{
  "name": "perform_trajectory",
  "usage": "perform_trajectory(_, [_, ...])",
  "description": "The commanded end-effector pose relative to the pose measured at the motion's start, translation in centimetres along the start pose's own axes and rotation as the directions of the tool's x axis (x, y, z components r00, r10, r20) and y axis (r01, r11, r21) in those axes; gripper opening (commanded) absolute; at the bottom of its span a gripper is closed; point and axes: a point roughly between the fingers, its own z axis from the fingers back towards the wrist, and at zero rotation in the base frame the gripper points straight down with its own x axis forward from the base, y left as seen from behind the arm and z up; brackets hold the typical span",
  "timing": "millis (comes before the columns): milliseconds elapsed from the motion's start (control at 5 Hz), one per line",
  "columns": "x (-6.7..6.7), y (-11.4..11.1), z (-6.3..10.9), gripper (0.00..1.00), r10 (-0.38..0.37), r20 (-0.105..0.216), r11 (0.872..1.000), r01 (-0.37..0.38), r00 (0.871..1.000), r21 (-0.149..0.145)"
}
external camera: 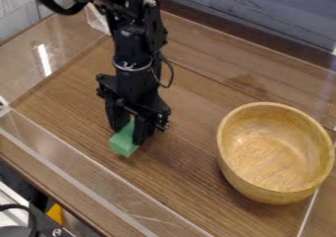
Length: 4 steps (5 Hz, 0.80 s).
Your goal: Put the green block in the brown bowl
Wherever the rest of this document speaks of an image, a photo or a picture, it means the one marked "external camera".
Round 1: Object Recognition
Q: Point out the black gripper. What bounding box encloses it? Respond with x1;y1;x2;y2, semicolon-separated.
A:
96;62;171;146

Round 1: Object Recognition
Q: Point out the brown wooden bowl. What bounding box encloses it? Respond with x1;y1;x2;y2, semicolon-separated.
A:
216;102;336;205

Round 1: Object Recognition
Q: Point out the green rectangular block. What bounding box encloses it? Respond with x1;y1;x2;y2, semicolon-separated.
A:
109;120;139;157

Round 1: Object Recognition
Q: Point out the black cable lower left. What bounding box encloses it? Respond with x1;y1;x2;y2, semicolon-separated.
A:
0;203;37;237

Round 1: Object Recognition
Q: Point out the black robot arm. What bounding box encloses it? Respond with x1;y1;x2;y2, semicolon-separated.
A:
73;0;171;145

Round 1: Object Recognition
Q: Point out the clear acrylic corner bracket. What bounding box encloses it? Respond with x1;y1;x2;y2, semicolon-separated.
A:
85;3;111;34

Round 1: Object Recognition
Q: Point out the clear acrylic front wall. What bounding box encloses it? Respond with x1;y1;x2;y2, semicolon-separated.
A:
0;104;211;237

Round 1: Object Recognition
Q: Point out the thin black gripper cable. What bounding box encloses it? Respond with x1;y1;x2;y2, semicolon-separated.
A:
149;53;176;89

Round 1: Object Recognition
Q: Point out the black device with yellow label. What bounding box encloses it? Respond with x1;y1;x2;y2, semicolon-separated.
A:
25;201;89;237

